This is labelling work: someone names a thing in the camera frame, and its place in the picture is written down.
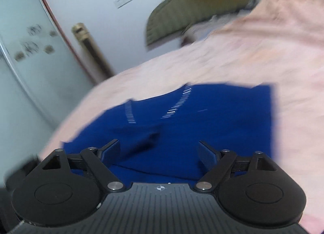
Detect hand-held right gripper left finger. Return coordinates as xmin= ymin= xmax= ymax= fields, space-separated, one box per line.
xmin=40 ymin=139 xmax=125 ymax=194

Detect blue knit sweater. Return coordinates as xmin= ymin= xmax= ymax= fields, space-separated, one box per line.
xmin=62 ymin=83 xmax=275 ymax=182

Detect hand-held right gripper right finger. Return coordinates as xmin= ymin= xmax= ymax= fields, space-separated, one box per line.
xmin=194 ymin=140 xmax=276 ymax=193

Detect frosted glass door flower decals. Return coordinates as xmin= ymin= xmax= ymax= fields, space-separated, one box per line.
xmin=0 ymin=0 xmax=95 ymax=133

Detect pink bed sheet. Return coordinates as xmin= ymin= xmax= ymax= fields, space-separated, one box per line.
xmin=38 ymin=0 xmax=324 ymax=234

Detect gold tower fan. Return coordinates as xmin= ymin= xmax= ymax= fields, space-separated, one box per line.
xmin=71 ymin=23 xmax=115 ymax=83

